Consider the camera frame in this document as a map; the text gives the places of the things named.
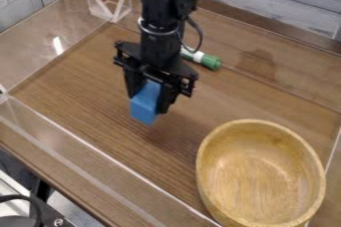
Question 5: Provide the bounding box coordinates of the black cable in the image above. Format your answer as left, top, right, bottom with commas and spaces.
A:
0, 193, 42, 227

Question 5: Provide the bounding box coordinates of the clear acrylic tray wall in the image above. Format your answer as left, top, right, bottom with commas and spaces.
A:
0, 0, 341, 227

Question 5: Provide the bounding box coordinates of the black metal table leg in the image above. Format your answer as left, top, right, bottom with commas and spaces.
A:
37, 179, 53, 202

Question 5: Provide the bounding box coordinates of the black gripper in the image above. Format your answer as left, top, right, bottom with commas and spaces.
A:
114, 20, 198, 114

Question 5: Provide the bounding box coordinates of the green and white marker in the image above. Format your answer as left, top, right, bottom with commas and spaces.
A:
181, 49, 221, 70

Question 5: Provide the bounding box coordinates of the brown wooden bowl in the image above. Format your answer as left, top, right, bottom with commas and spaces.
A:
196, 118, 327, 227

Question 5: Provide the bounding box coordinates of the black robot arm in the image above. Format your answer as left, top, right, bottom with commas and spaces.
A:
114, 0, 198, 114

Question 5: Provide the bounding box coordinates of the blue rectangular block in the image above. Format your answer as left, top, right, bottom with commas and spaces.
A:
132, 81, 161, 125

